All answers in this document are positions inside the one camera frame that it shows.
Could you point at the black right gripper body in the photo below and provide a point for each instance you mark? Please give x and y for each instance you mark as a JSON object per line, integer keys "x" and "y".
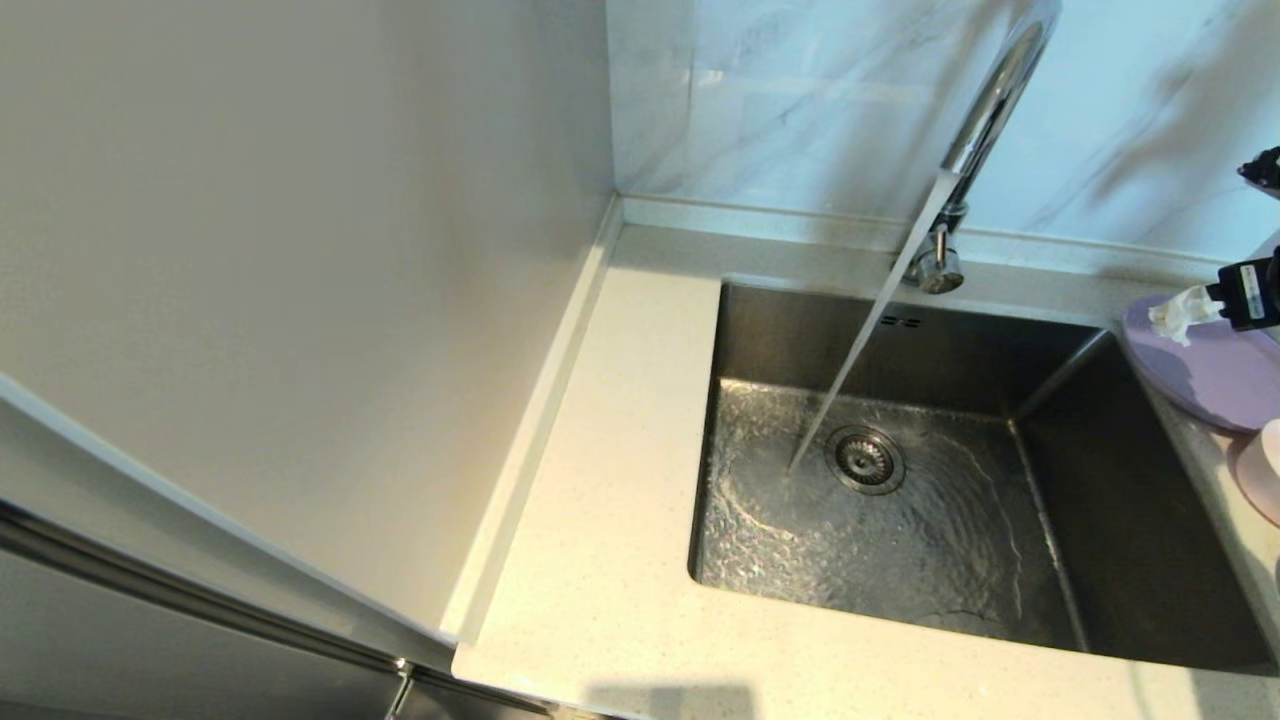
{"x": 1250, "y": 295}

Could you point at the stainless steel sink basin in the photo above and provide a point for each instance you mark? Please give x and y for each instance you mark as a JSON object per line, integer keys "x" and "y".
{"x": 950, "y": 560}

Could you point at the wrapped right gripper finger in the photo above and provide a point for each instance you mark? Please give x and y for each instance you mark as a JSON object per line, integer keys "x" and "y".
{"x": 1178, "y": 325}
{"x": 1195, "y": 298}

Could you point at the purple plastic plate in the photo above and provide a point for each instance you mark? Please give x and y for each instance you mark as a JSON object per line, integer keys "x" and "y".
{"x": 1200, "y": 375}

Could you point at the round metal drain strainer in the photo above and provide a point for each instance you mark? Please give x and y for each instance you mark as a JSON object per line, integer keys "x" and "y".
{"x": 866, "y": 460}

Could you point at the chrome gooseneck kitchen faucet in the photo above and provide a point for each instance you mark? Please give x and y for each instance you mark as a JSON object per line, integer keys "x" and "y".
{"x": 995, "y": 100}

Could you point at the running water stream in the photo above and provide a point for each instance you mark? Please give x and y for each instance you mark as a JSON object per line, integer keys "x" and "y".
{"x": 870, "y": 330}

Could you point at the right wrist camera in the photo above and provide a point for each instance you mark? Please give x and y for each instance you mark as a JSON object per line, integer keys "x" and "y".
{"x": 1268, "y": 172}

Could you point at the pink plastic cup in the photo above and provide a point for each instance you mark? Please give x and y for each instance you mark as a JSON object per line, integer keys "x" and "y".
{"x": 1264, "y": 475}

